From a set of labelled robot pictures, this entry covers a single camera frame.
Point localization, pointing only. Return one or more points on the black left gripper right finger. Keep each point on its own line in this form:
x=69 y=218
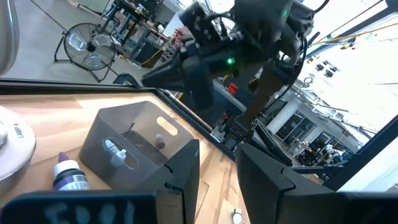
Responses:
x=261 y=180

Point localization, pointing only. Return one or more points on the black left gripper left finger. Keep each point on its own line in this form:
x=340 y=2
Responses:
x=183 y=168

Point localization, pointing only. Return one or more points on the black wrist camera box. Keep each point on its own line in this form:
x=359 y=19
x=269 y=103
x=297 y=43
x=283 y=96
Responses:
x=199 y=21

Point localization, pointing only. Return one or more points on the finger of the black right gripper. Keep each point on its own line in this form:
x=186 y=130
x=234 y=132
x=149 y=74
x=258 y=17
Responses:
x=200 y=84
x=169 y=76

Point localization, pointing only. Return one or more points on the grey side desk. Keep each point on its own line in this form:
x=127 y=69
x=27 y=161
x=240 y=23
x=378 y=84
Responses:
x=224 y=93

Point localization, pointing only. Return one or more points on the small dropper bottle white cap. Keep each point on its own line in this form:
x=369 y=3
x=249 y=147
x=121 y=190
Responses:
x=238 y=216
x=115 y=152

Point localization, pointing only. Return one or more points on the grey translucent plastic bin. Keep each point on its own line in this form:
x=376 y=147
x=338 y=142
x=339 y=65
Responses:
x=143 y=124

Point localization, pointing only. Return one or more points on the black floor fan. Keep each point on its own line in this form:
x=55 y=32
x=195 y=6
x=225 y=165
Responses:
x=91 y=47

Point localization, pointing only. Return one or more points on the small dark red dropper bottle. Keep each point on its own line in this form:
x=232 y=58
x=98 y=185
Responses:
x=160 y=142

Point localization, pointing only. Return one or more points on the black table clamp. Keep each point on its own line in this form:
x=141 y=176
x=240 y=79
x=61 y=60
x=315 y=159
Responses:
x=126 y=79

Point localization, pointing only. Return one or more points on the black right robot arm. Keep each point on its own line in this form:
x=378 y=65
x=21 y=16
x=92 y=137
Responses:
x=267 y=84

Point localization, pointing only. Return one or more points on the cluttered workbench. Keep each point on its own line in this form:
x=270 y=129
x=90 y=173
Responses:
x=146 y=53

